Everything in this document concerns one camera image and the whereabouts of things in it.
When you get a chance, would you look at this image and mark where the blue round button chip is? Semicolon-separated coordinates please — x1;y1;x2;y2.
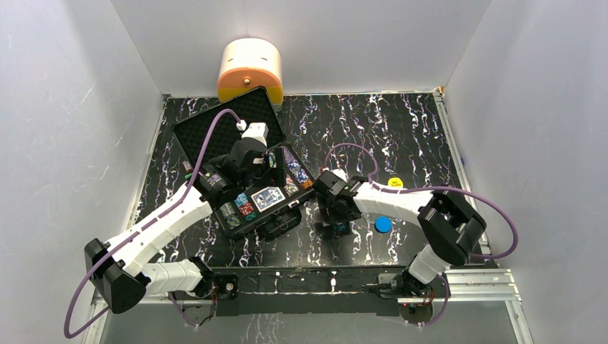
374;216;392;234

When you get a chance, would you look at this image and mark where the orange blue chip stack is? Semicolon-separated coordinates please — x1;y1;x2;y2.
283;176;299;197

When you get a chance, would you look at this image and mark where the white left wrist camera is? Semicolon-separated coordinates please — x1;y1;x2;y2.
236;120;269;146

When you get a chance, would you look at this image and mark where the small red green object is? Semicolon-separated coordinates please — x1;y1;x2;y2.
182;161;194;179

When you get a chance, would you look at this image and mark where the blue poker card deck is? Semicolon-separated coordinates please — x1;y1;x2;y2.
251;186;286;212

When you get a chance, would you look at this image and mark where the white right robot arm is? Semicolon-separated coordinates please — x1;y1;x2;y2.
313;171;487;297

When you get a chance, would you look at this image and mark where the white and orange cylinder box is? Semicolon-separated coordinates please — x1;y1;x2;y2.
217;37;284;110

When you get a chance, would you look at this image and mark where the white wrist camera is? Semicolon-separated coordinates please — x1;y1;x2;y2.
236;120;269;146
331;168;348;181

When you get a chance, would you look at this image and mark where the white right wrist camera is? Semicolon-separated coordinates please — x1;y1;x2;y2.
331;168;348;181

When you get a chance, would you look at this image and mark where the purple chip stack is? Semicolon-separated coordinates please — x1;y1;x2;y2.
282;146;300;171

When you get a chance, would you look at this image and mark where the yellow round button chip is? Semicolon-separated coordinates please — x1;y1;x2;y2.
387;177;404;188

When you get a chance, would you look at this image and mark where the black poker set case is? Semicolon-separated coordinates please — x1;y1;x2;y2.
172;87;315;240

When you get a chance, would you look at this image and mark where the dark blue chip stack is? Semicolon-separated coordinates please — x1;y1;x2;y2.
288;161;313;189

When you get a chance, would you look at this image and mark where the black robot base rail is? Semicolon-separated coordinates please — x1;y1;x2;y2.
171;265;452;319

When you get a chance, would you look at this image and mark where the green chip stack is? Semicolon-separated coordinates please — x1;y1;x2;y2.
267;152;277;168

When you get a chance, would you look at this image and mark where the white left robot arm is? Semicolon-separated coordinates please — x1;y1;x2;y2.
85;137;270;314

